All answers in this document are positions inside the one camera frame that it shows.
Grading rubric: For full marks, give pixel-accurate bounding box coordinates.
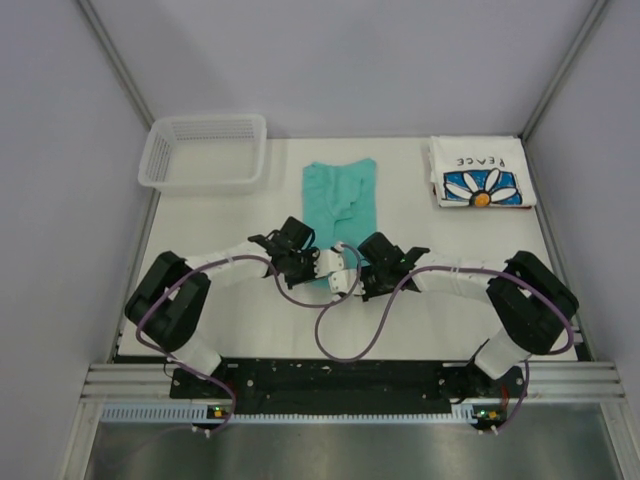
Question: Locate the white slotted cable duct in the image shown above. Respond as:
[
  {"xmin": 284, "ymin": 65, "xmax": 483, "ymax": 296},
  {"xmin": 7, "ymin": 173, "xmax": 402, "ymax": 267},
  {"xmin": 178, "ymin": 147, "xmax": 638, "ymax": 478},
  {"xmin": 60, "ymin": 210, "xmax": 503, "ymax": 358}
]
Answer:
[{"xmin": 100, "ymin": 403, "xmax": 499, "ymax": 426}]

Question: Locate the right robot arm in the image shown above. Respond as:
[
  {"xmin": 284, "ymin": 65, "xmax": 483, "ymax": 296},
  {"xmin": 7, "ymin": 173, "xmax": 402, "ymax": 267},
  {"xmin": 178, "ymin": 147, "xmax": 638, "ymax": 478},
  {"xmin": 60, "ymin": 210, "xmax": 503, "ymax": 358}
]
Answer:
[{"xmin": 358, "ymin": 232, "xmax": 579, "ymax": 396}]

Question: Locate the teal t-shirt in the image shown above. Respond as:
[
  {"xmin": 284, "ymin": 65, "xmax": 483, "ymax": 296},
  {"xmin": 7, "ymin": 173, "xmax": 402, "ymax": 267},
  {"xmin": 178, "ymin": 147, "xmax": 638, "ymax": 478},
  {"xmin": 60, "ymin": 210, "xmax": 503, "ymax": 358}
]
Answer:
[{"xmin": 300, "ymin": 157, "xmax": 379, "ymax": 293}]

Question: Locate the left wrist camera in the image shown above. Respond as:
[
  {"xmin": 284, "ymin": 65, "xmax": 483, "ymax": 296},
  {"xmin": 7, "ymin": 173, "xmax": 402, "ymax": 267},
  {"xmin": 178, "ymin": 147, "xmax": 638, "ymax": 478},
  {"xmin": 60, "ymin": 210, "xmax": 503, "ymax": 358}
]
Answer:
[{"xmin": 314, "ymin": 242, "xmax": 346, "ymax": 278}]

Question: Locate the white plastic basket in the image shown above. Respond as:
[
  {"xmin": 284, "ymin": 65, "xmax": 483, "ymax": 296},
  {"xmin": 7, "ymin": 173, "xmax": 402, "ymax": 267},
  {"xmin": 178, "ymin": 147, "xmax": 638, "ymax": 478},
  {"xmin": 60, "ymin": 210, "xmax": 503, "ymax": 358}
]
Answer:
[{"xmin": 137, "ymin": 114, "xmax": 267, "ymax": 196}]

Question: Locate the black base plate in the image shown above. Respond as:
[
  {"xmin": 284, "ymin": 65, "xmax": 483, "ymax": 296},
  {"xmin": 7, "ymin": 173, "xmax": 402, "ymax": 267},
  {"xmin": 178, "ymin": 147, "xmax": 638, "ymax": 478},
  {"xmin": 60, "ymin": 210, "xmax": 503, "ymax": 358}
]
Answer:
[{"xmin": 168, "ymin": 357, "xmax": 529, "ymax": 414}]

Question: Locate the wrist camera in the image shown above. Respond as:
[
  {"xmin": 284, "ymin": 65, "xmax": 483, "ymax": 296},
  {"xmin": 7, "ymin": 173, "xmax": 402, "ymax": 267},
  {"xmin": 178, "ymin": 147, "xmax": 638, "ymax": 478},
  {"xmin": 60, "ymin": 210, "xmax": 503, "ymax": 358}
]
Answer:
[
  {"xmin": 328, "ymin": 269, "xmax": 363, "ymax": 296},
  {"xmin": 314, "ymin": 242, "xmax": 346, "ymax": 278}
]

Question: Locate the white flower print t-shirt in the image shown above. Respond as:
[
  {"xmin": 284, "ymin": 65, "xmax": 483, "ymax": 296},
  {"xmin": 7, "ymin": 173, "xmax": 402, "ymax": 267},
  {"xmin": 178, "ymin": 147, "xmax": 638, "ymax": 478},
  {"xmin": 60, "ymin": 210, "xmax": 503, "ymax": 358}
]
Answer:
[{"xmin": 427, "ymin": 136, "xmax": 537, "ymax": 208}]

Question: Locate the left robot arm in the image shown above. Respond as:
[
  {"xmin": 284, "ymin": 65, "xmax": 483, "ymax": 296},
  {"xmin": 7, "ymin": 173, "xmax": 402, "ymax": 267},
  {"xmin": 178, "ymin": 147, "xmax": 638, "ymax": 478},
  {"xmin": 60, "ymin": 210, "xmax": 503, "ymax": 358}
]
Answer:
[{"xmin": 124, "ymin": 217, "xmax": 321, "ymax": 397}]

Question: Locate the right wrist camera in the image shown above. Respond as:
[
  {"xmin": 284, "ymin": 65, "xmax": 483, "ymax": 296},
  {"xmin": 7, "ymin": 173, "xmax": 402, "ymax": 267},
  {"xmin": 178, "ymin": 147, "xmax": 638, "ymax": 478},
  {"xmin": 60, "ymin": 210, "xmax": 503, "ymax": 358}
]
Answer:
[{"xmin": 328, "ymin": 269, "xmax": 363, "ymax": 296}]

